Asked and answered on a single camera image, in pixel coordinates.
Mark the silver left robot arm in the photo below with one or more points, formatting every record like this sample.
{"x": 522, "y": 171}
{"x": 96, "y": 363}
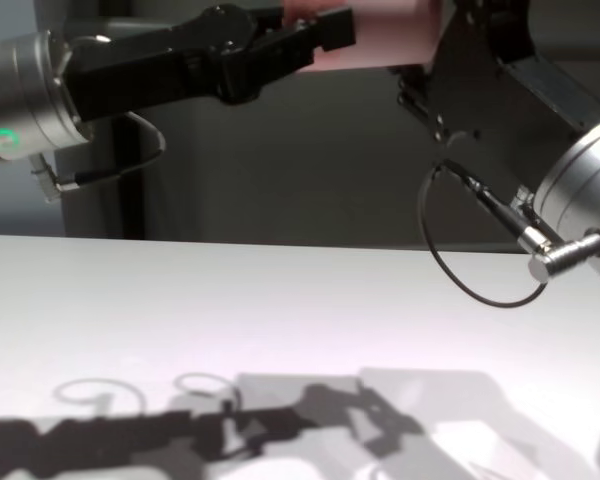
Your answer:
{"x": 25, "y": 95}

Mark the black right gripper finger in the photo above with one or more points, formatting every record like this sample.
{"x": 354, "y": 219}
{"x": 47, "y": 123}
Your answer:
{"x": 415, "y": 90}

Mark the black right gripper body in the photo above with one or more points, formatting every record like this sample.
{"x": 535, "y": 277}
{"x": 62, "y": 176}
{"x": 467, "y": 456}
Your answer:
{"x": 475, "y": 60}

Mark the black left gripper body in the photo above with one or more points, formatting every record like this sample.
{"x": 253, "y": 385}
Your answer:
{"x": 145, "y": 75}

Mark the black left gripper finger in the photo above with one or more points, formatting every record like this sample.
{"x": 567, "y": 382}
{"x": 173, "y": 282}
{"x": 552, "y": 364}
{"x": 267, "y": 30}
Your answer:
{"x": 270, "y": 19}
{"x": 280, "y": 55}

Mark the black slotted frame upright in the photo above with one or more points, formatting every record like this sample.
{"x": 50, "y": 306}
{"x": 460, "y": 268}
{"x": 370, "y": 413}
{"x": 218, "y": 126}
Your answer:
{"x": 127, "y": 215}

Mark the pink plastic cup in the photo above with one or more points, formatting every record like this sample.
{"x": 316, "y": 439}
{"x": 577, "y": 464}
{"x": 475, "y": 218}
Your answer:
{"x": 380, "y": 40}

